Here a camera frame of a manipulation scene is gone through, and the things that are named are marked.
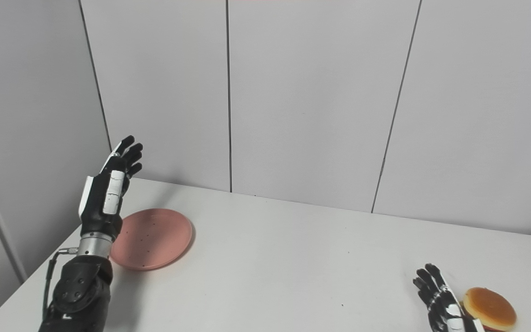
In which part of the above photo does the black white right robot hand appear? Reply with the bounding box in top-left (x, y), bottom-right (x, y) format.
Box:
top-left (413, 263), bottom-right (485, 332)

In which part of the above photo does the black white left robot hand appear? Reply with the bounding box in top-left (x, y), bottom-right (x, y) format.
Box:
top-left (78, 135), bottom-right (144, 240)

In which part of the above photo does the toy hamburger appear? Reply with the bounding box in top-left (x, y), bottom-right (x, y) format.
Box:
top-left (461, 287), bottom-right (518, 332)

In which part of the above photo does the pink round plate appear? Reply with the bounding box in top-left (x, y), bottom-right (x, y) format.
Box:
top-left (110, 208), bottom-right (193, 271)

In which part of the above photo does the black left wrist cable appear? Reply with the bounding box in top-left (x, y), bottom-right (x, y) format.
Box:
top-left (41, 247), bottom-right (80, 323)

